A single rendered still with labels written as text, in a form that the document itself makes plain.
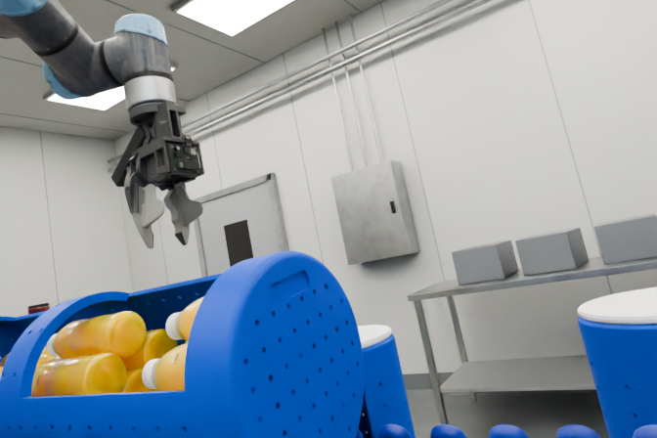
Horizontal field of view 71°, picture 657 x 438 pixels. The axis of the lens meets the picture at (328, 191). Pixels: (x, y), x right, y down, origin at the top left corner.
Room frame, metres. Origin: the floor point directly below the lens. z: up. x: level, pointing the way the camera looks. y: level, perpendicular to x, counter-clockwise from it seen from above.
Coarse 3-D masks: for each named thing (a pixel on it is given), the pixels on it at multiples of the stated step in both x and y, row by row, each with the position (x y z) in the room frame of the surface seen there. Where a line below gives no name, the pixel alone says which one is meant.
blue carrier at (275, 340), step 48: (192, 288) 0.78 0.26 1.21; (240, 288) 0.52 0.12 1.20; (288, 288) 0.59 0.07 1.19; (336, 288) 0.68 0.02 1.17; (0, 336) 1.06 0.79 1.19; (48, 336) 0.72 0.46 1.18; (192, 336) 0.52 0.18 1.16; (240, 336) 0.50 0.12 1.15; (288, 336) 0.57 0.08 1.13; (336, 336) 0.66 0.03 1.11; (0, 384) 0.71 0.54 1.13; (192, 384) 0.51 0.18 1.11; (240, 384) 0.49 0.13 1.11; (288, 384) 0.56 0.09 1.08; (336, 384) 0.65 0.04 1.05; (0, 432) 0.72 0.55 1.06; (48, 432) 0.65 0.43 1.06; (96, 432) 0.60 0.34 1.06; (144, 432) 0.55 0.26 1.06; (192, 432) 0.51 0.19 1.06; (240, 432) 0.48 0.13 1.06; (288, 432) 0.55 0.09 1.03; (336, 432) 0.63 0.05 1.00
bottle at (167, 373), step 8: (184, 344) 0.62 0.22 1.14; (168, 352) 0.62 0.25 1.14; (176, 352) 0.61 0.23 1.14; (184, 352) 0.60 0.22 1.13; (160, 360) 0.62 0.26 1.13; (168, 360) 0.61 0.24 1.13; (176, 360) 0.60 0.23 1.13; (184, 360) 0.59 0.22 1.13; (152, 368) 0.64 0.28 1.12; (160, 368) 0.61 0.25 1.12; (168, 368) 0.60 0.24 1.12; (176, 368) 0.59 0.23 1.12; (184, 368) 0.59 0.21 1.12; (152, 376) 0.64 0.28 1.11; (160, 376) 0.61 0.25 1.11; (168, 376) 0.60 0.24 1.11; (176, 376) 0.59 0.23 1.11; (184, 376) 0.58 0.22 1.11; (160, 384) 0.61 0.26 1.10; (168, 384) 0.60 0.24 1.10; (176, 384) 0.59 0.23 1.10; (184, 384) 0.59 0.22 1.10
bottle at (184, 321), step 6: (198, 300) 0.65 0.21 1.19; (192, 306) 0.65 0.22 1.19; (198, 306) 0.64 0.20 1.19; (180, 312) 0.69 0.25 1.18; (186, 312) 0.65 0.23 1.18; (192, 312) 0.64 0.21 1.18; (180, 318) 0.66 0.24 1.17; (186, 318) 0.65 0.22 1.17; (192, 318) 0.64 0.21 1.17; (174, 324) 0.68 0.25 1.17; (180, 324) 0.66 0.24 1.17; (186, 324) 0.64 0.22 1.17; (192, 324) 0.64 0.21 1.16; (180, 330) 0.66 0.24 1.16; (186, 330) 0.65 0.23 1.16; (180, 336) 0.68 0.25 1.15; (186, 336) 0.65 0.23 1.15
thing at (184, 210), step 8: (168, 192) 0.73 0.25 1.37; (176, 192) 0.72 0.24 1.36; (184, 192) 0.71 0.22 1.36; (168, 200) 0.72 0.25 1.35; (176, 200) 0.72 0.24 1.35; (184, 200) 0.72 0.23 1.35; (192, 200) 0.71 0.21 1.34; (168, 208) 0.73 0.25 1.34; (176, 208) 0.72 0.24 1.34; (184, 208) 0.72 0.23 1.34; (192, 208) 0.72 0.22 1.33; (200, 208) 0.71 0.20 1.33; (176, 216) 0.72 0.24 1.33; (184, 216) 0.73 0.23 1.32; (192, 216) 0.72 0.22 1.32; (176, 224) 0.73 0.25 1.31; (184, 224) 0.73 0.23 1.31; (176, 232) 0.73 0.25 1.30; (184, 232) 0.73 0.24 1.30; (184, 240) 0.73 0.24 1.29
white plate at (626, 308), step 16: (656, 288) 0.94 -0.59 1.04; (592, 304) 0.91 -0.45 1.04; (608, 304) 0.88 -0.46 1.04; (624, 304) 0.85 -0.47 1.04; (640, 304) 0.83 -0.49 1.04; (656, 304) 0.80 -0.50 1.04; (592, 320) 0.82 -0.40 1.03; (608, 320) 0.78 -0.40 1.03; (624, 320) 0.76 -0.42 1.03; (640, 320) 0.74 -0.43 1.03; (656, 320) 0.73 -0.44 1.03
